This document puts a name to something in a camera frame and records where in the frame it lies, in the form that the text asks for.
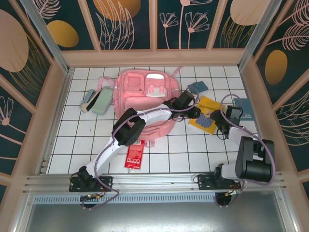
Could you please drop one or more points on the pink student backpack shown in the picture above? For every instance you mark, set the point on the pink student backpack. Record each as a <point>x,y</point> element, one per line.
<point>135,96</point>

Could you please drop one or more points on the teal notebook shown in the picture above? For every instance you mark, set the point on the teal notebook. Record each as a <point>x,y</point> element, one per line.
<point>247,108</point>

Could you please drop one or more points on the aluminium corner post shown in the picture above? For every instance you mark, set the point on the aluminium corner post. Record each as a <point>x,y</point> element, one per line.
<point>256,36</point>
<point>48,43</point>

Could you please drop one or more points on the yellow book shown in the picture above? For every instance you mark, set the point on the yellow book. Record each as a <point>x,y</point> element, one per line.
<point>208,107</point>

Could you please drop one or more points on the small teal wallet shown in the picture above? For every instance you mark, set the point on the small teal wallet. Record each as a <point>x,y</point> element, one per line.
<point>199,85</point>

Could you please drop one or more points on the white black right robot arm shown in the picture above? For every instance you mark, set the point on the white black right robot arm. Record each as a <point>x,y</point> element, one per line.
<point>253,164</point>

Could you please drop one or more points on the red package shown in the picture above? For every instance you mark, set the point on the red package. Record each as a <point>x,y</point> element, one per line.
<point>132,159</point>

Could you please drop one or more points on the green pencil case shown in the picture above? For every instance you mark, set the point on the green pencil case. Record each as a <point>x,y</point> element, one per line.
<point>102,101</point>

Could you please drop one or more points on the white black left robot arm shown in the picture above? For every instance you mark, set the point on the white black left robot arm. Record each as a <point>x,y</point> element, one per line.
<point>154,114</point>

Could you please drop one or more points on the grey metal shelf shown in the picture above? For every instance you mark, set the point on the grey metal shelf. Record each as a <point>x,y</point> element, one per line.
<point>154,217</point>

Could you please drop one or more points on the aluminium mounting rail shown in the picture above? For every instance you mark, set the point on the aluminium mounting rail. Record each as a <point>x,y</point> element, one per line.
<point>154,181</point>

